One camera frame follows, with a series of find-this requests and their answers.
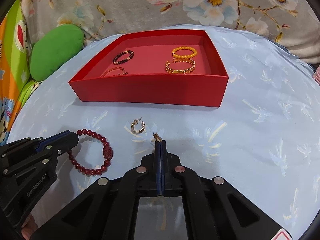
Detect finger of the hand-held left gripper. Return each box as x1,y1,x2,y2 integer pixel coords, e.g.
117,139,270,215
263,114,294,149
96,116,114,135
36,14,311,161
5,137,79,178
0,130,78,161

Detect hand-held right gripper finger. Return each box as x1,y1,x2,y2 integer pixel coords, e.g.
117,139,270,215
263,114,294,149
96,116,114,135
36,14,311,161
160,140,291,240
32,141,161,240

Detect red bead bracelet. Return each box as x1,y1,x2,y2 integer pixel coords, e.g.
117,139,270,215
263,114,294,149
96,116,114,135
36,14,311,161
68,129,113,176

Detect red cardboard box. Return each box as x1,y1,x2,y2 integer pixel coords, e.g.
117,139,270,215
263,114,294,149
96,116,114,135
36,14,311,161
69,29,229,110

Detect thin gold bangle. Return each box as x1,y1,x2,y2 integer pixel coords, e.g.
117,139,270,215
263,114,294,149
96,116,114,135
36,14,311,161
102,66,127,77

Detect dark bead bracelet gold accents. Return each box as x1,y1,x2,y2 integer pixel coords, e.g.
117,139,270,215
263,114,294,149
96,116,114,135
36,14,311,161
113,50,134,65

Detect gold woven cuff bracelet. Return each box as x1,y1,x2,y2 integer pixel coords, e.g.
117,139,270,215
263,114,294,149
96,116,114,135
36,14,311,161
165,57,196,75

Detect orange bead bracelet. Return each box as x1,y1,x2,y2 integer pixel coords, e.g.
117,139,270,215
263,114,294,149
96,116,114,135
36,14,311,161
171,46,198,58

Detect person's left hand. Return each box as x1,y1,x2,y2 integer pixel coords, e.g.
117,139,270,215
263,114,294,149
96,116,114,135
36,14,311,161
21,214,38,240

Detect colourful cartoon printed cloth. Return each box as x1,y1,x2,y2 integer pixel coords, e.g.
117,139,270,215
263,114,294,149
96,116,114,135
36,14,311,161
0,0,48,145

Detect green cushion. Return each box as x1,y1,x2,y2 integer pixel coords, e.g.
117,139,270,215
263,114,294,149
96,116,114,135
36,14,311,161
29,24,85,81

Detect light blue palm-print cloth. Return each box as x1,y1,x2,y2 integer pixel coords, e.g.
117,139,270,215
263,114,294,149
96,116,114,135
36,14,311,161
5,24,320,240

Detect grey floral blanket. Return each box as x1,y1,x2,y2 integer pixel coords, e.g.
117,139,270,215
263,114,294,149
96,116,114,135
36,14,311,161
20,0,320,65

